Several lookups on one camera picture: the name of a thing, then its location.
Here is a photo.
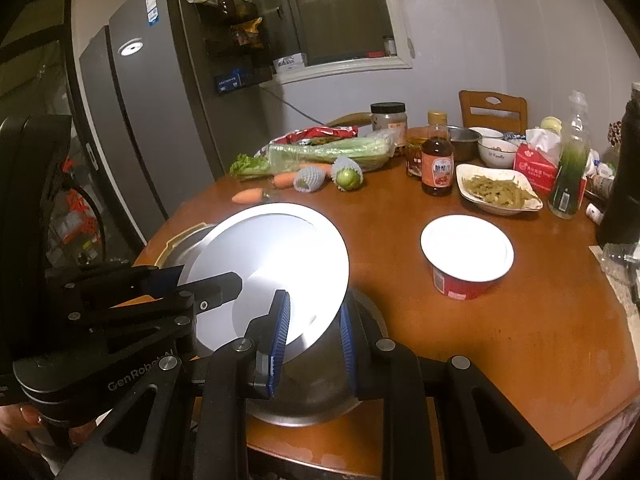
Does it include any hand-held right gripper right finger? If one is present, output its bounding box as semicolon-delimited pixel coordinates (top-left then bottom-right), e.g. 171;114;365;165
339;302;576;480

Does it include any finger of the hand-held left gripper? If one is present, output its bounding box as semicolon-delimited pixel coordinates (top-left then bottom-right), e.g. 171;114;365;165
47;265;185;311
70;271;244;356

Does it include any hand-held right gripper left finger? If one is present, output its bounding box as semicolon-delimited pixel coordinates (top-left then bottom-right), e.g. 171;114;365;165
57;290;292;480

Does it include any round metal pan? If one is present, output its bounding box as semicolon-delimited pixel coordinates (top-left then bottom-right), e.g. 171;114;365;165
164;225;217;267

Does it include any stainless steel bowl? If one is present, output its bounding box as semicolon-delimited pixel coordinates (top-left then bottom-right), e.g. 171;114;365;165
180;203;390;427

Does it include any person's left hand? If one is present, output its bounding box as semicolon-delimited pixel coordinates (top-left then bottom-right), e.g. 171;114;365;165
0;402;96;461

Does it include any large carrot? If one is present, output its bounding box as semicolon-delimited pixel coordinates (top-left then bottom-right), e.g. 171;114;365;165
231;187;266;205

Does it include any glass door display cabinet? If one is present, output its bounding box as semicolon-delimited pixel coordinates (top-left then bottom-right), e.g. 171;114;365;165
0;0;111;271

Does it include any grey refrigerator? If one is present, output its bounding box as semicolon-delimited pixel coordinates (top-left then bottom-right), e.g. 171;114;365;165
77;0;281;247

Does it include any green fruit in foam net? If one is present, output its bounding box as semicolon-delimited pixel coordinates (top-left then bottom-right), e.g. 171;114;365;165
330;156;364;193
292;167;328;195

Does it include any red instant noodle cup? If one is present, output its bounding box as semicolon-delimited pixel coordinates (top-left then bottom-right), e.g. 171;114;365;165
420;215;515;301

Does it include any celery bunch in plastic bag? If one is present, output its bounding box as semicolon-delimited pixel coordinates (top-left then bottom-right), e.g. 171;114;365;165
230;135;396;179

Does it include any red snack bag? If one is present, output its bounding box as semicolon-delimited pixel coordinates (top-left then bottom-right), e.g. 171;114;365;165
255;126;360;158

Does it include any brown sauce bottle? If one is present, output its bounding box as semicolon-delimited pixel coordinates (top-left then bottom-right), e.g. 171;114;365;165
421;111;456;197

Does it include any blue box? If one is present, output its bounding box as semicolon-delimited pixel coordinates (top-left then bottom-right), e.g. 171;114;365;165
214;67;273;95

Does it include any chili sauce jar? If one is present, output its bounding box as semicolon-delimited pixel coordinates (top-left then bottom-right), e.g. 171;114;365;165
405;127;432;179

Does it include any round back wooden chair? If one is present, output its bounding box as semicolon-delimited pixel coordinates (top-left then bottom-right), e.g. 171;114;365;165
325;112;374;129

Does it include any white plate of green beans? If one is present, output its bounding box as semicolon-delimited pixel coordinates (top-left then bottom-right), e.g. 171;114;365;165
456;163;544;217

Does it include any clear plastic jar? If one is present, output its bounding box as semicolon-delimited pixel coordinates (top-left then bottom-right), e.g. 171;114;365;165
371;102;408;147

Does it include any small steel pot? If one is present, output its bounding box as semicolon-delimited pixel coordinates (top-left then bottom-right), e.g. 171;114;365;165
446;126;484;163

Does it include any white box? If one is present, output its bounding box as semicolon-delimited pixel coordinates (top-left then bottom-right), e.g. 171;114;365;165
272;53;307;72

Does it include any white printed bowl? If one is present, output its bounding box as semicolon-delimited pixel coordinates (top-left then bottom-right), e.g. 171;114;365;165
477;137;520;170

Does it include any orange snack bag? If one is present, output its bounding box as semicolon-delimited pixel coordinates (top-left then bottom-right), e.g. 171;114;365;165
230;17;264;49

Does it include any red tissue pack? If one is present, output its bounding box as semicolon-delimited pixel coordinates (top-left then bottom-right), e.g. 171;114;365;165
514;129;564;194

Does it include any person's pink clothing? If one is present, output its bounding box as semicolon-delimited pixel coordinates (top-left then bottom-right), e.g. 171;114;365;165
577;400;640;480

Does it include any clear bottle with green liquid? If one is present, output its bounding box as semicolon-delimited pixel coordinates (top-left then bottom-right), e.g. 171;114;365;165
547;91;590;220

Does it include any crumpled clear plastic bottle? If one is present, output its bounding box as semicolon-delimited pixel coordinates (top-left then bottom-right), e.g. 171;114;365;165
600;242;640;306

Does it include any dark window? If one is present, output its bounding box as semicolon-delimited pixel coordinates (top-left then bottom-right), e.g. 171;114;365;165
200;0;414;69

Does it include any black thermos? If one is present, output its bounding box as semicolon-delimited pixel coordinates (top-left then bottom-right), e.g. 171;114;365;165
595;100;640;249

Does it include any wall cable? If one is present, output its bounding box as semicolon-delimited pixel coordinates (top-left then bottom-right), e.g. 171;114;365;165
260;85;331;124

